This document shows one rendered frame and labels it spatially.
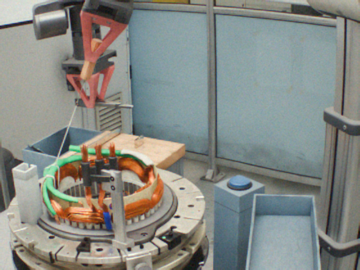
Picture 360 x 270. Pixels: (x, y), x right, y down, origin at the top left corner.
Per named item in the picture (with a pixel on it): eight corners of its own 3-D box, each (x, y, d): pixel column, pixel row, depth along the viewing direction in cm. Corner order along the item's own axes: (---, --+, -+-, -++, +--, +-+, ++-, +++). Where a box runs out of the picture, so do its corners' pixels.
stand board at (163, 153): (56, 170, 114) (54, 159, 114) (107, 140, 130) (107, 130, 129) (137, 190, 105) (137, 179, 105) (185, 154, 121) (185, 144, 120)
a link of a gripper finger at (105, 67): (71, 110, 108) (64, 63, 105) (92, 98, 114) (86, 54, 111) (99, 112, 105) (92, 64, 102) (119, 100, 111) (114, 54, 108)
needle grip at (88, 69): (79, 78, 80) (92, 40, 78) (80, 74, 82) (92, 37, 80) (89, 81, 81) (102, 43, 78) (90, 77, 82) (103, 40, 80)
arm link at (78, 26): (100, -3, 100) (93, -5, 105) (64, 4, 98) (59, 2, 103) (104, 33, 103) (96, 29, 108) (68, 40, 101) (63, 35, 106)
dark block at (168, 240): (158, 245, 80) (157, 233, 79) (169, 238, 82) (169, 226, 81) (170, 251, 79) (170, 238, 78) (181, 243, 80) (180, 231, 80)
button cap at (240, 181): (239, 190, 106) (239, 185, 105) (224, 183, 109) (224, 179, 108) (254, 184, 108) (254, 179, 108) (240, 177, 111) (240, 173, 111)
